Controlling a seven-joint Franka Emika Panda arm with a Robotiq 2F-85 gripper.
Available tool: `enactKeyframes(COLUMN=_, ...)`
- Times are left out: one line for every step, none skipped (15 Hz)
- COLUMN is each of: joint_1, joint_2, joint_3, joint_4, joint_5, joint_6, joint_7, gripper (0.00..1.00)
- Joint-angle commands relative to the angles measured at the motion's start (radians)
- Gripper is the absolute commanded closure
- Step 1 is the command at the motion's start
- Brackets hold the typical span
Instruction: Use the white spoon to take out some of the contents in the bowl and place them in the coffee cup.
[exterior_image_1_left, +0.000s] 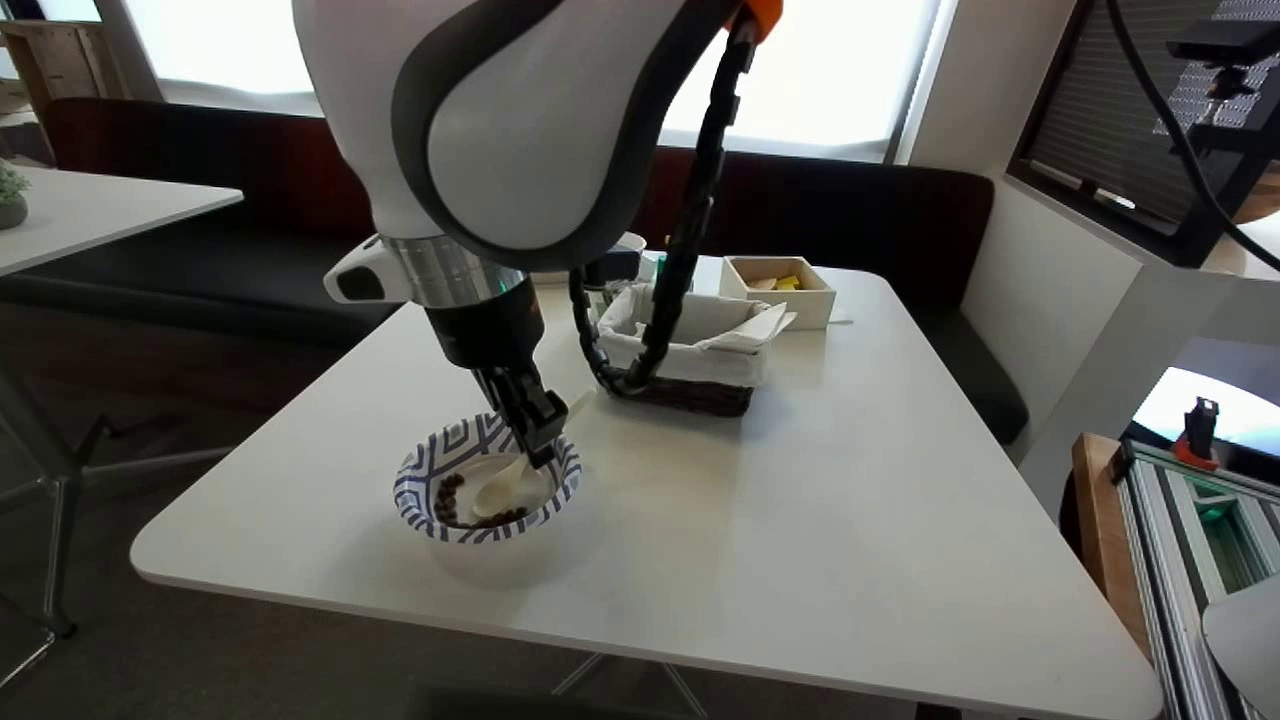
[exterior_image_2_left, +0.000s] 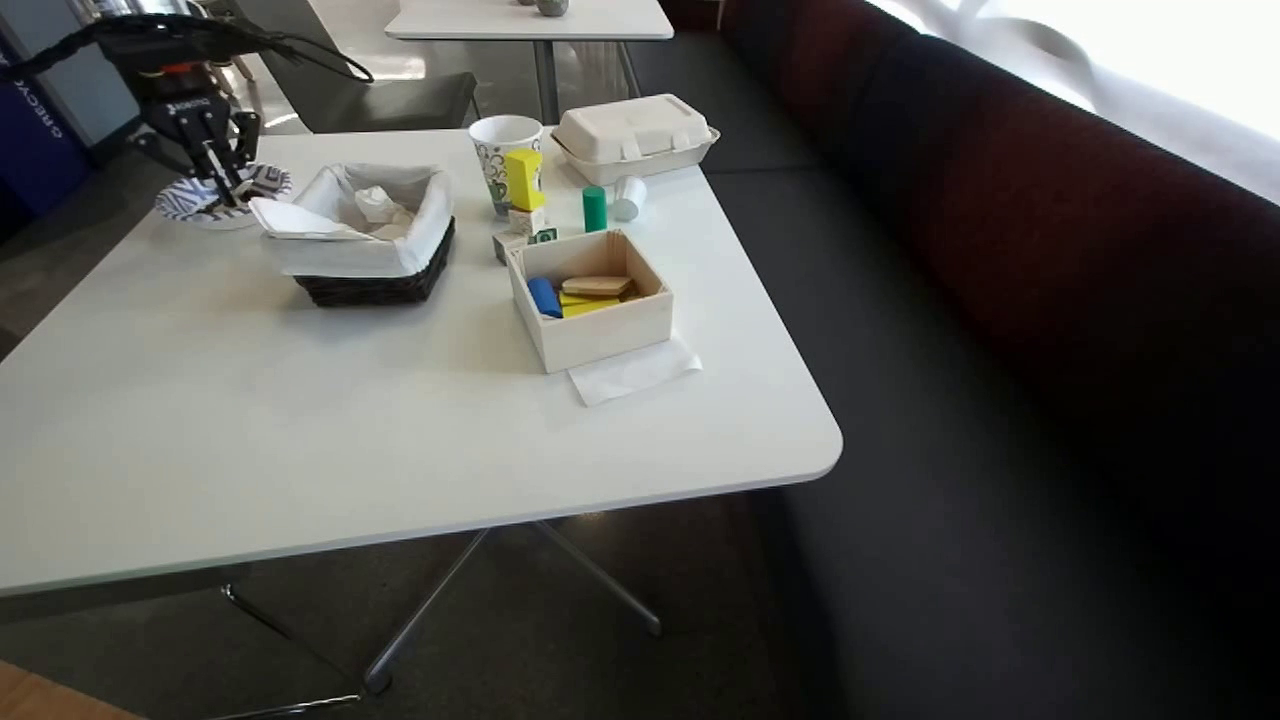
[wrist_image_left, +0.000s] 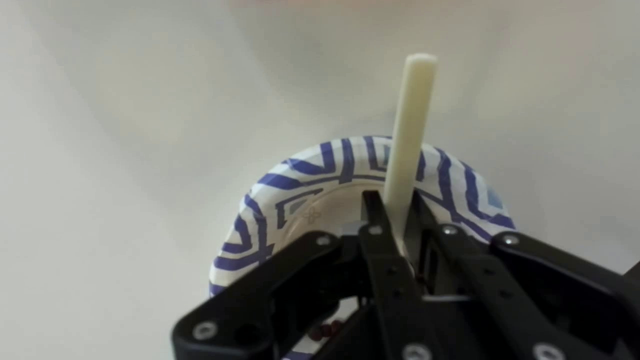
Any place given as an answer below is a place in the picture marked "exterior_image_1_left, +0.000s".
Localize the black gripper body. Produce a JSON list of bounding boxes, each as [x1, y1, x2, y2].
[[425, 276, 550, 384]]

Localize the cream plastic utensil handle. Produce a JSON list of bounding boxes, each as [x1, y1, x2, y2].
[[451, 445, 557, 523]]

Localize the dark brown bowl contents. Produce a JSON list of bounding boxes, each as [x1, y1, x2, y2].
[[435, 466, 535, 539]]

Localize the white wooden box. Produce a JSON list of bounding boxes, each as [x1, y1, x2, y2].
[[717, 253, 840, 336]]

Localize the metal folding table legs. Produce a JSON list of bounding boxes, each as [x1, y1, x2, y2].
[[550, 653, 710, 720]]

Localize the dark red bench sofa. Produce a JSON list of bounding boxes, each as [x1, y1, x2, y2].
[[34, 91, 1032, 451]]

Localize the bright window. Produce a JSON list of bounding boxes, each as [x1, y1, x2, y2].
[[125, 0, 956, 164]]

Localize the small green grey object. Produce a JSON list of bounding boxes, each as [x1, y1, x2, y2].
[[0, 157, 31, 231]]

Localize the wooden furniture piece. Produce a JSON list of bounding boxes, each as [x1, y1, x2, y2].
[[0, 16, 146, 117]]

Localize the wooden board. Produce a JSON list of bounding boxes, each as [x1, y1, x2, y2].
[[1066, 431, 1153, 661]]

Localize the dark framed panel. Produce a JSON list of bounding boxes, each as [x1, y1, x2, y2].
[[1009, 0, 1280, 274]]

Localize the red black clamp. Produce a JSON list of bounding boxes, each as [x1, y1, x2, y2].
[[1170, 393, 1222, 471]]

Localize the bright white sheet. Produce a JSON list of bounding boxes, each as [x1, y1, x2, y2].
[[1126, 360, 1280, 462]]

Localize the grey round disc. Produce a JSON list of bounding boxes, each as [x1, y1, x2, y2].
[[1200, 575, 1280, 720]]

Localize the black cable chain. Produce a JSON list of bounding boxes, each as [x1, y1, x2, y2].
[[563, 0, 786, 401]]

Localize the white pedestal table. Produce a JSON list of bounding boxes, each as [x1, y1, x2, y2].
[[0, 157, 249, 672]]

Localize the aluminium profile frame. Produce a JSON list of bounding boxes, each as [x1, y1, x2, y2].
[[1114, 437, 1280, 720]]

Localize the thick black hanging cable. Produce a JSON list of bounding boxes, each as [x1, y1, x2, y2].
[[1100, 0, 1280, 274]]

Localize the black metal mount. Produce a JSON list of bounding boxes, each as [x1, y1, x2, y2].
[[1166, 0, 1280, 204]]

